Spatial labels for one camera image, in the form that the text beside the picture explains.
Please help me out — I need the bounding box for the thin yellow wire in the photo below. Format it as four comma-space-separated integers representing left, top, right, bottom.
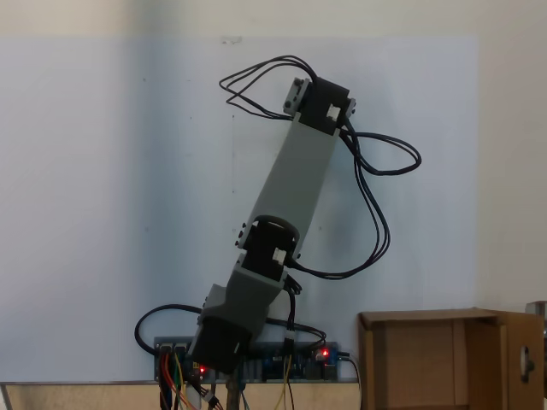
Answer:
276, 354, 292, 410

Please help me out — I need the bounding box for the motor driver circuit board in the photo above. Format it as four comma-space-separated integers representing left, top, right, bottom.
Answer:
154, 337, 206, 382

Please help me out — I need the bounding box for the brown cardboard box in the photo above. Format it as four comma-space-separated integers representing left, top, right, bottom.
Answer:
357, 307, 547, 410

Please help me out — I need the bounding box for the coloured jumper wire bundle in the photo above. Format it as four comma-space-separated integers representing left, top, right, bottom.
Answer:
157, 354, 189, 410

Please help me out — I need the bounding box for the black servo cable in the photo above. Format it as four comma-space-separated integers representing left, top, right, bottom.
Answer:
341, 121, 423, 177
288, 127, 392, 281
218, 54, 320, 121

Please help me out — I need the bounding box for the blue power circuit board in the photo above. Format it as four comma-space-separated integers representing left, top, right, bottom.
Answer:
256, 341, 343, 381

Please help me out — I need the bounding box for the aluminium frame post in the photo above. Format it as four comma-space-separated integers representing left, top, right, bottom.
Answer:
526, 301, 547, 338

